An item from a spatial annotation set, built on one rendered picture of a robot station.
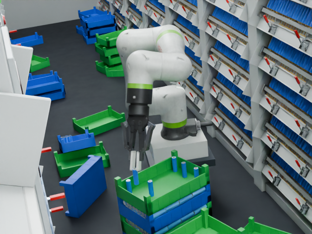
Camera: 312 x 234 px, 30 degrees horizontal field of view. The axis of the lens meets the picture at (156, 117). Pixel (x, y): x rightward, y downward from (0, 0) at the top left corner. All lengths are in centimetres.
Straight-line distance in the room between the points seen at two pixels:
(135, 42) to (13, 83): 217
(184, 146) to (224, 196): 41
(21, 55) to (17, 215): 13
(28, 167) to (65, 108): 408
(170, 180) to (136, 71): 48
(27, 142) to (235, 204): 272
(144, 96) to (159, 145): 78
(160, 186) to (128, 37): 65
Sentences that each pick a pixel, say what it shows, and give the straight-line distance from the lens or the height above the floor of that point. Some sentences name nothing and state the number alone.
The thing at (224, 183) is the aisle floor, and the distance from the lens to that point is 318.
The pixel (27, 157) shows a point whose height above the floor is 151.
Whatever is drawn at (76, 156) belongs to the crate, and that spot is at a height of 1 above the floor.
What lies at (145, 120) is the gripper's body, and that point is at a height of 79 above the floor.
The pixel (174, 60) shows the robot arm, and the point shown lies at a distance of 207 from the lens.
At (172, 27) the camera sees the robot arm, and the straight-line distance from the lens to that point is 248.
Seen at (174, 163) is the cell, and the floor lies 52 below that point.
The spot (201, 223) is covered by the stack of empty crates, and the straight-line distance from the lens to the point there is 214.
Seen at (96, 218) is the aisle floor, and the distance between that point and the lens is 302.
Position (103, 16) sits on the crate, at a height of 20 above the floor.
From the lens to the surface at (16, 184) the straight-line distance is 31.
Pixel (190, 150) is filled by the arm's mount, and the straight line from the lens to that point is 283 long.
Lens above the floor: 165
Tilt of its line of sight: 24 degrees down
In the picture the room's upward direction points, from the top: 7 degrees counter-clockwise
